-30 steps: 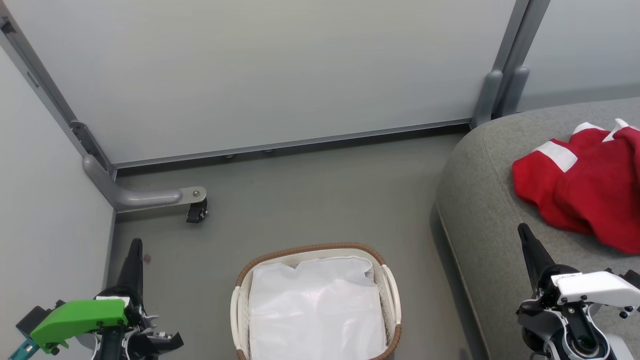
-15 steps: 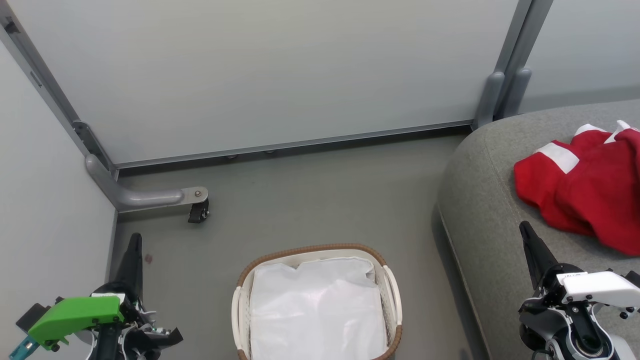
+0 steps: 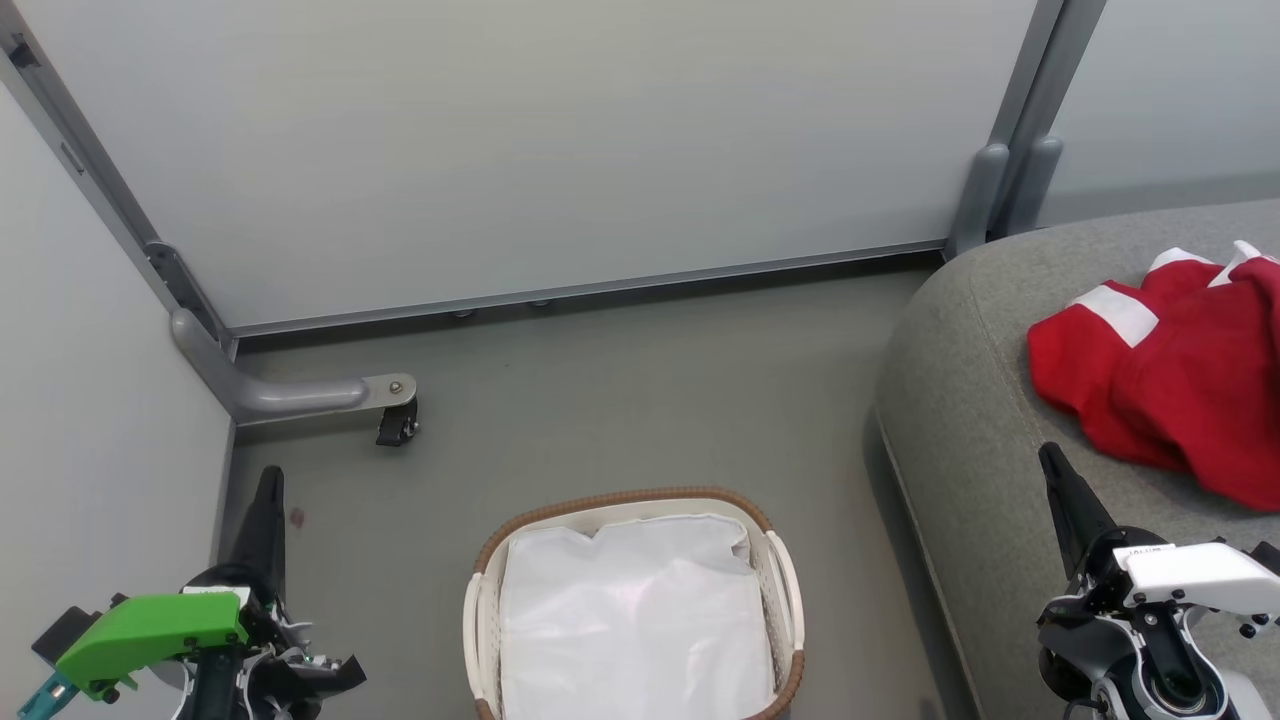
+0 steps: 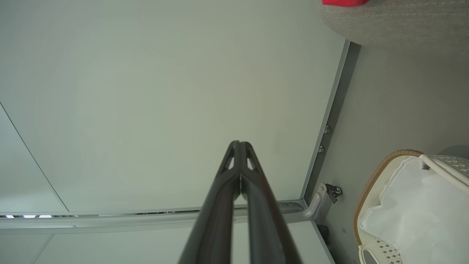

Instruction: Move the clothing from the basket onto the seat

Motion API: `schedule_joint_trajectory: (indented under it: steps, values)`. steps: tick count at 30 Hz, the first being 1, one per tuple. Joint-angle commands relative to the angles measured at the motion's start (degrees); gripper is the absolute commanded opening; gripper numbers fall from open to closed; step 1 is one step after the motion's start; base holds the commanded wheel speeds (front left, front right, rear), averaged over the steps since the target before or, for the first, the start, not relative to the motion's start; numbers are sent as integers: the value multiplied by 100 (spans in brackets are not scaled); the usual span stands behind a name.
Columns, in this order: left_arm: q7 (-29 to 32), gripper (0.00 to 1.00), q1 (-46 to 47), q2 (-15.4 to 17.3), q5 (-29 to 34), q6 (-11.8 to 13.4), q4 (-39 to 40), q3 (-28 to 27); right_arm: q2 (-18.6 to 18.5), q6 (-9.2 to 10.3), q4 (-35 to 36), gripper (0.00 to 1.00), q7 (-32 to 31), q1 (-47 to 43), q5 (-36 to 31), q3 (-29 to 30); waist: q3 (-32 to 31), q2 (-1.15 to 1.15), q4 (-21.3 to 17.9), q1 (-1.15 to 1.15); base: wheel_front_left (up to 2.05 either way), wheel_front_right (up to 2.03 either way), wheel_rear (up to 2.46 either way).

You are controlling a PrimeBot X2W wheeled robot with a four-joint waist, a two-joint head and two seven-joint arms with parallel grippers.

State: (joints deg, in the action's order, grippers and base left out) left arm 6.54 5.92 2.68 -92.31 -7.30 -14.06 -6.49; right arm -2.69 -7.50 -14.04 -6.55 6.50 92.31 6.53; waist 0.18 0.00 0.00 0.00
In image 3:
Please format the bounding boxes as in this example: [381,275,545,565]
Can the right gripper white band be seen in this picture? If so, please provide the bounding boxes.
[1038,442,1280,652]

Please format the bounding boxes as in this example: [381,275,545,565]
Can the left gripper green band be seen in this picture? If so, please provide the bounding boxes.
[30,465,367,720]

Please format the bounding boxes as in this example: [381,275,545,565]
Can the red garment with white stripes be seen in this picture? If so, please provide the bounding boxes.
[1027,240,1280,514]

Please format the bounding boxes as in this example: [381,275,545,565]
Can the white laundry basket brown rim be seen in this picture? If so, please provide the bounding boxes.
[462,486,807,720]

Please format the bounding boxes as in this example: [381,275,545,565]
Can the white basket liner cloth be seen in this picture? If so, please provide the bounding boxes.
[498,513,778,720]

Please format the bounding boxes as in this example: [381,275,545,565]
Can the grey fabric sofa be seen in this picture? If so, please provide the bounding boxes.
[874,198,1280,720]

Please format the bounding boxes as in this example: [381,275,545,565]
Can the grey partition foot bar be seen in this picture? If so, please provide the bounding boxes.
[169,307,419,427]

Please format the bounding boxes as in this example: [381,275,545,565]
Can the black caster wheel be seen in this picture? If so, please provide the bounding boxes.
[375,395,420,448]

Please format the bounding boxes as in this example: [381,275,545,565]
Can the left black cable teal plug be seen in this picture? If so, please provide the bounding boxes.
[14,668,83,720]

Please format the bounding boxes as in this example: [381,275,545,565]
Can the grey rounded post bracket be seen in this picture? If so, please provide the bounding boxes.
[945,143,1011,259]
[1005,135,1064,239]

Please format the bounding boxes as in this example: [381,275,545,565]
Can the grey partition corner post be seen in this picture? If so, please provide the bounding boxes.
[0,0,239,346]

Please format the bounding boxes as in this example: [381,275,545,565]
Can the grey partition bottom rail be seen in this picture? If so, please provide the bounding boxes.
[228,240,949,339]

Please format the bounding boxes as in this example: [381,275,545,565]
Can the grey partition double post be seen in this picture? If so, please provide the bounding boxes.
[945,0,1109,259]

